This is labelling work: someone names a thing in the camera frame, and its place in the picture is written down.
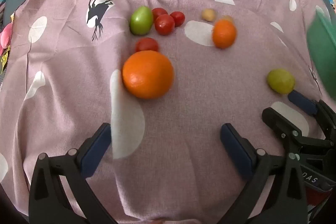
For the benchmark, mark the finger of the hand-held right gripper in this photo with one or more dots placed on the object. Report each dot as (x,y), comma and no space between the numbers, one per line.
(278,121)
(302,102)

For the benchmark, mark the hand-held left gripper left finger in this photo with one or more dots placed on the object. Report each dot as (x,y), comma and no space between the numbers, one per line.
(95,150)

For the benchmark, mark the small orange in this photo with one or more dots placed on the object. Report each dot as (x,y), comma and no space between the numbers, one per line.
(224,33)

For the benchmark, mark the large orange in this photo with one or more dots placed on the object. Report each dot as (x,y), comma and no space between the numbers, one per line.
(147,74)

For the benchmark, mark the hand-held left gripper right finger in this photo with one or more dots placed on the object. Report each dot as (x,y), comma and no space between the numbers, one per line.
(236,150)

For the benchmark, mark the pink polka dot cloth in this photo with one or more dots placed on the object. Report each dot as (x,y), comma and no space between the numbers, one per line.
(199,113)

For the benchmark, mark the pink plush toy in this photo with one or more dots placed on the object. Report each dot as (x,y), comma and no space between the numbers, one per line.
(5,37)

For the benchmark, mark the yellow-green jujube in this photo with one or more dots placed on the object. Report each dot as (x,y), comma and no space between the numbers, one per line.
(281,81)

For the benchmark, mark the yellow snack packet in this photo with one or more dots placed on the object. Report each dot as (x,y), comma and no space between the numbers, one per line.
(4,58)

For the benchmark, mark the green plastic bowl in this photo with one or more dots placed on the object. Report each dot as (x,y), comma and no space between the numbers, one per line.
(324,50)

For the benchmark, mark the green jujube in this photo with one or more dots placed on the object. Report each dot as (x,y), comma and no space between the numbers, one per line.
(141,20)

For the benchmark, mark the tan longan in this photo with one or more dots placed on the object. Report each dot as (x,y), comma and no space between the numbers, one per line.
(228,18)
(209,14)

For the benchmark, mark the red cherry tomato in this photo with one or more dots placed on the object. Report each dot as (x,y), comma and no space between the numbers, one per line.
(178,18)
(164,24)
(159,12)
(147,45)

